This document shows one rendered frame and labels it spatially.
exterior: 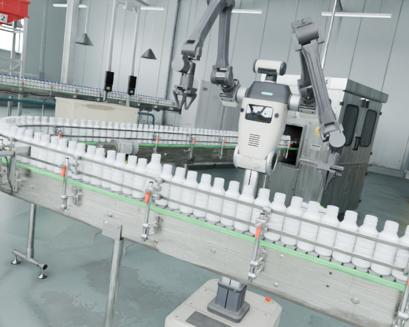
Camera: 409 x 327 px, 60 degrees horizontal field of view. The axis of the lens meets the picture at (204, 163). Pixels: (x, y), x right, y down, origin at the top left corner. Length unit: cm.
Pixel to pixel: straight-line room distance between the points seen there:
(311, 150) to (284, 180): 60
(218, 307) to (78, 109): 384
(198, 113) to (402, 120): 776
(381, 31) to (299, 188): 927
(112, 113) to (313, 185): 313
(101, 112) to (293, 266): 460
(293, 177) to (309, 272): 389
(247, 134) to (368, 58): 1169
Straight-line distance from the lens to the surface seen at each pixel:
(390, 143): 1323
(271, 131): 186
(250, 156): 189
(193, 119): 741
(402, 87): 1330
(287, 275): 129
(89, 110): 544
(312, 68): 145
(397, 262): 127
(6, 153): 190
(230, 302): 218
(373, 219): 124
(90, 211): 168
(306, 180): 502
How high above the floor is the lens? 144
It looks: 10 degrees down
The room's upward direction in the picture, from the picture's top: 9 degrees clockwise
